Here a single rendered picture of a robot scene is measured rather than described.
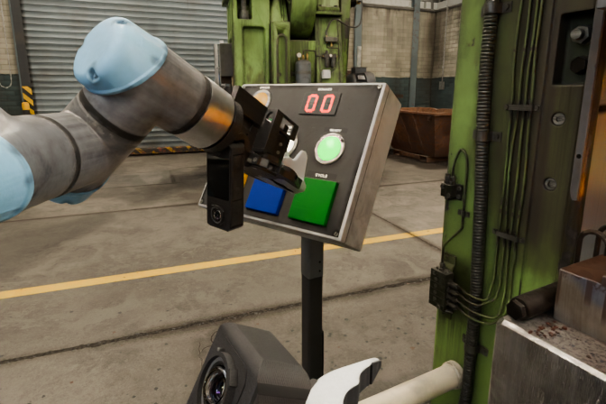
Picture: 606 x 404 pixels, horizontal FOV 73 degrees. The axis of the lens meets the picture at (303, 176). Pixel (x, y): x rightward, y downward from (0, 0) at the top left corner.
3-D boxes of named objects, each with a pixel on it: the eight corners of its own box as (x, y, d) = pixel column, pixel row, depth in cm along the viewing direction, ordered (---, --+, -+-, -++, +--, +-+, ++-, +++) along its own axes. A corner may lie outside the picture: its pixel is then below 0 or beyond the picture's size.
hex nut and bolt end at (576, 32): (581, 74, 58) (588, 22, 56) (560, 74, 60) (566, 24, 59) (591, 74, 59) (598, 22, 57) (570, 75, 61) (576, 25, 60)
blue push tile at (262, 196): (275, 214, 70) (288, 174, 72) (244, 207, 75) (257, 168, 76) (281, 217, 72) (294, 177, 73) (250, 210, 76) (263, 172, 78)
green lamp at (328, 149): (328, 163, 68) (328, 137, 67) (314, 160, 72) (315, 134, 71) (344, 162, 69) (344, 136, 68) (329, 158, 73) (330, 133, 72)
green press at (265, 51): (229, 192, 487) (218, -78, 427) (213, 172, 599) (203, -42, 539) (387, 178, 564) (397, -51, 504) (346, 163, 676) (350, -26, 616)
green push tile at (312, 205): (323, 225, 65) (336, 181, 66) (286, 217, 69) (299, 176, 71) (328, 228, 66) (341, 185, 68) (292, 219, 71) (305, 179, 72)
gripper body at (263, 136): (303, 128, 57) (250, 84, 48) (284, 186, 55) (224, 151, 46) (262, 125, 62) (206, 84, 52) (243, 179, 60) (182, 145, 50)
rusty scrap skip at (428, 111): (430, 168, 636) (434, 113, 619) (369, 151, 809) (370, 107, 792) (490, 163, 679) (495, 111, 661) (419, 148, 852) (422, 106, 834)
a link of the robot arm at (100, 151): (-34, 169, 36) (41, 80, 34) (48, 151, 47) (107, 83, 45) (35, 231, 37) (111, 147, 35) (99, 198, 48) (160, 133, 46)
